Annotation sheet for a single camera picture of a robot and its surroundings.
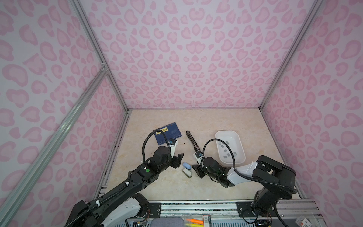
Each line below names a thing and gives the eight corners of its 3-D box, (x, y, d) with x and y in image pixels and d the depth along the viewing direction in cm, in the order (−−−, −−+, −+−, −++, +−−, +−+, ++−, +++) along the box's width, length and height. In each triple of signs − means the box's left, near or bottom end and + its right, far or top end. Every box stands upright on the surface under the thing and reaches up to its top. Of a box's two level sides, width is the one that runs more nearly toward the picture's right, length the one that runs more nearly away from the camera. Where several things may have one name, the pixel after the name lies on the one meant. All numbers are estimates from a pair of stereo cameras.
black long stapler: (197, 155, 96) (197, 153, 94) (185, 133, 107) (185, 131, 105) (201, 153, 97) (202, 151, 95) (189, 131, 108) (189, 129, 106)
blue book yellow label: (158, 145, 101) (158, 143, 99) (153, 131, 109) (152, 130, 107) (182, 136, 106) (182, 134, 104) (175, 123, 114) (175, 121, 112)
